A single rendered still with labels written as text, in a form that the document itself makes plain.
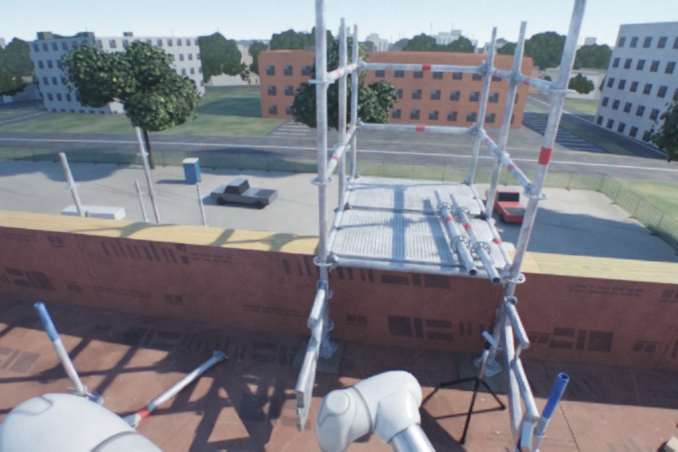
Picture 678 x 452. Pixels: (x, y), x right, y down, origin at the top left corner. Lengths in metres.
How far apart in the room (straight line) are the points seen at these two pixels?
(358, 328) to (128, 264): 1.71
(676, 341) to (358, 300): 2.07
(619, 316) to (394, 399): 1.96
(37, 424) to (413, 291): 2.05
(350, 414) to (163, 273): 2.05
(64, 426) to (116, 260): 2.47
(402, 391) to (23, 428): 0.86
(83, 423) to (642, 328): 2.86
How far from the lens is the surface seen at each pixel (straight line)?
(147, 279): 2.97
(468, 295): 2.42
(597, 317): 2.77
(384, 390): 1.12
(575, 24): 1.92
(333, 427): 1.08
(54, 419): 0.63
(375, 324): 2.55
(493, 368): 2.68
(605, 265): 2.74
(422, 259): 2.18
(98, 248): 3.07
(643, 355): 3.13
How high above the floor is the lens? 1.89
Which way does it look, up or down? 27 degrees down
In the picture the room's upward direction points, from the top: straight up
